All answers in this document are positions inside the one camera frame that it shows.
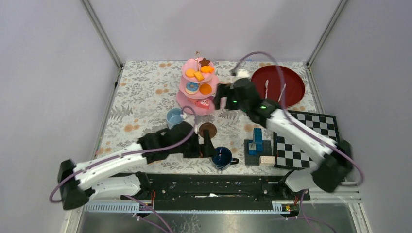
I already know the orange tart toy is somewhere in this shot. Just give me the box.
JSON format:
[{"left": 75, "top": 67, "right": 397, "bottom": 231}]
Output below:
[{"left": 199, "top": 83, "right": 212, "bottom": 95}]

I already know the dark brown wooden coaster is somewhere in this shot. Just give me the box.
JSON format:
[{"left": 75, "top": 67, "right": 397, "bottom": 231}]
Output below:
[{"left": 198, "top": 122, "right": 217, "bottom": 138}]

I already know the pink three-tier cake stand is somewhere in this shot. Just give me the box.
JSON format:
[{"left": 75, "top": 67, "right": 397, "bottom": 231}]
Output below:
[{"left": 176, "top": 51, "right": 220, "bottom": 116}]

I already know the yellow square biscuit toy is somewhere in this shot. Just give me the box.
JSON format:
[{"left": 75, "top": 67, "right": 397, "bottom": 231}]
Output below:
[{"left": 193, "top": 71, "right": 205, "bottom": 82}]

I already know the blue frosted donut toy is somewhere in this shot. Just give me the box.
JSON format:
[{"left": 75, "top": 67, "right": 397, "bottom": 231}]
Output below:
[{"left": 185, "top": 82, "right": 199, "bottom": 95}]

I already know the brown star cookie toy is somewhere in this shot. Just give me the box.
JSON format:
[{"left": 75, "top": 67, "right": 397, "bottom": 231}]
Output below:
[{"left": 199, "top": 58, "right": 210, "bottom": 67}]

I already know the orange round cookie toy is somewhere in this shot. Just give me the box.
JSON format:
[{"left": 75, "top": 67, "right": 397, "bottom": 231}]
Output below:
[{"left": 185, "top": 68, "right": 196, "bottom": 78}]

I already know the light blue mug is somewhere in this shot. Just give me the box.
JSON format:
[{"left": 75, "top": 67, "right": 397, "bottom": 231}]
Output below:
[{"left": 166, "top": 108, "right": 183, "bottom": 129}]

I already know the orange yellow fish pastry toy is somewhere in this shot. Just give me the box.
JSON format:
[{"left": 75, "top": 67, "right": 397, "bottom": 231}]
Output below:
[{"left": 200, "top": 66, "right": 215, "bottom": 73}]

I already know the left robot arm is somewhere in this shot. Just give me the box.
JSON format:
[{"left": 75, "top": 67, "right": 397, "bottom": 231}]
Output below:
[{"left": 49, "top": 121, "right": 216, "bottom": 210}]

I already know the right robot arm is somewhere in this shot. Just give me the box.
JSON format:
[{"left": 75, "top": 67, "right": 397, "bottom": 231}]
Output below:
[{"left": 213, "top": 78, "right": 353, "bottom": 193}]

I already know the dark blue mug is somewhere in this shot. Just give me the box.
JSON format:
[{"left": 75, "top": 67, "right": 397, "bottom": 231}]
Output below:
[{"left": 211, "top": 147, "right": 240, "bottom": 170}]

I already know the dark red round tray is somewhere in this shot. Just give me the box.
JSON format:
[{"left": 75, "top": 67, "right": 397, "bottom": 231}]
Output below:
[{"left": 251, "top": 65, "right": 306, "bottom": 108}]

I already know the grey building block baseplate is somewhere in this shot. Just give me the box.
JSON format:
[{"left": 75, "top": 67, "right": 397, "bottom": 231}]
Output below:
[{"left": 244, "top": 139, "right": 274, "bottom": 166}]

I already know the blue building block tower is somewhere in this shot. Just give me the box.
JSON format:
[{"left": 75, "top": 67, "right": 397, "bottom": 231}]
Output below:
[{"left": 247, "top": 128, "right": 263, "bottom": 155}]

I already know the white building block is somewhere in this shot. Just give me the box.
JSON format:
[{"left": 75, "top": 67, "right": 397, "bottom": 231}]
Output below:
[{"left": 259, "top": 156, "right": 276, "bottom": 166}]

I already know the black white checkerboard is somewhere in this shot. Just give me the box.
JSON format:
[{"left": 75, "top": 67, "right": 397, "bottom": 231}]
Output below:
[{"left": 273, "top": 111, "right": 340, "bottom": 170}]

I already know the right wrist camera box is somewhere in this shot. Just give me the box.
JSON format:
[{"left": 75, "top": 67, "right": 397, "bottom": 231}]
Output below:
[{"left": 235, "top": 69, "right": 251, "bottom": 79}]

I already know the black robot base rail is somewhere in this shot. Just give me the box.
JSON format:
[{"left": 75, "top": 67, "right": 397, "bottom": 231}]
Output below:
[{"left": 133, "top": 172, "right": 310, "bottom": 211}]

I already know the aluminium frame post right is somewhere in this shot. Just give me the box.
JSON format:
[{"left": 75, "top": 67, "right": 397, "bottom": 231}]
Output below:
[{"left": 306, "top": 0, "right": 349, "bottom": 69}]

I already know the aluminium frame post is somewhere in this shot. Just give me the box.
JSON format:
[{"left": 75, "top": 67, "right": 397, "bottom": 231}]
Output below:
[
  {"left": 80, "top": 0, "right": 123, "bottom": 69},
  {"left": 306, "top": 0, "right": 349, "bottom": 69}
]

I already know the aluminium frame post left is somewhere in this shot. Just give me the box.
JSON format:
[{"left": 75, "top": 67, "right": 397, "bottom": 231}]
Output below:
[{"left": 80, "top": 0, "right": 123, "bottom": 69}]

